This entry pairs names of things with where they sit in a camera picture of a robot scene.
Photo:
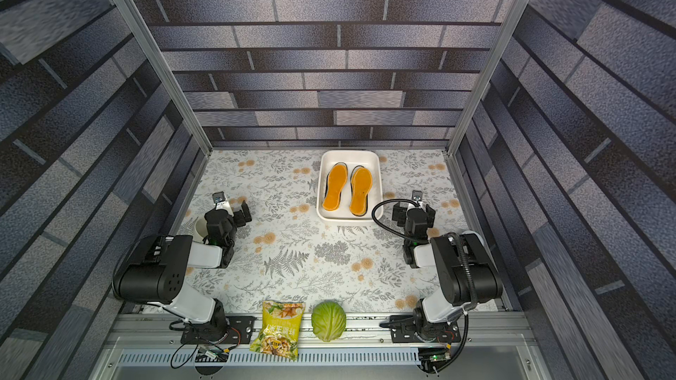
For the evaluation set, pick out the orange insole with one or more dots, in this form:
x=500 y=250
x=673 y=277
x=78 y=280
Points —
x=336 y=180
x=361 y=182

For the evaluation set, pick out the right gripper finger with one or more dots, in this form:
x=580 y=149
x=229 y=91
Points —
x=430 y=215
x=399 y=215

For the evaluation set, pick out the aluminium front rail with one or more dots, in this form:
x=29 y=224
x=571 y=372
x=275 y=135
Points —
x=500 y=345

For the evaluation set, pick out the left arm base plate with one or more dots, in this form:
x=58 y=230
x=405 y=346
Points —
x=230 y=330

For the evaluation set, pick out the white plastic storage box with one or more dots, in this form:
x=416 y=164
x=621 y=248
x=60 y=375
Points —
x=351 y=158

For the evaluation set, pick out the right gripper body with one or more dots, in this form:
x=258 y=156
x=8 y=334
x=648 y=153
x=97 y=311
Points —
x=404 y=213

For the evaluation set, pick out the green yellow snack bag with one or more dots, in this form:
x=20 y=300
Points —
x=281 y=324

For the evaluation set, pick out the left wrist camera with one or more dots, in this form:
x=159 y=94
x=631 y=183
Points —
x=221 y=202

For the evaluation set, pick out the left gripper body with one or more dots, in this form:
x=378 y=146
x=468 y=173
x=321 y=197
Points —
x=231 y=222

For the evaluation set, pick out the floral table cloth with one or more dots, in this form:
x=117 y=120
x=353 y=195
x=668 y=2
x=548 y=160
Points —
x=287 y=253

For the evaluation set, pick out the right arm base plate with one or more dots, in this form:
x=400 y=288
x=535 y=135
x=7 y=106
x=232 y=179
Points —
x=405 y=329

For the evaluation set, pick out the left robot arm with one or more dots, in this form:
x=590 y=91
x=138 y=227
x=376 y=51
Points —
x=152 y=272

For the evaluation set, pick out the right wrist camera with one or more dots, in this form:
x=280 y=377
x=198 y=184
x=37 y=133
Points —
x=417 y=198

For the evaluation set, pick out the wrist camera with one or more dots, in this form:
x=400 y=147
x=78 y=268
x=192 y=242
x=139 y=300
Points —
x=417 y=198
x=221 y=202

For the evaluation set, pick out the green cabbage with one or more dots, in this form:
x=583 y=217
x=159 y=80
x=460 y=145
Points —
x=329 y=321

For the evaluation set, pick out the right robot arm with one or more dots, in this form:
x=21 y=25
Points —
x=467 y=276

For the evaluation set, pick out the white bowl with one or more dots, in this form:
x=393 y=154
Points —
x=200 y=230

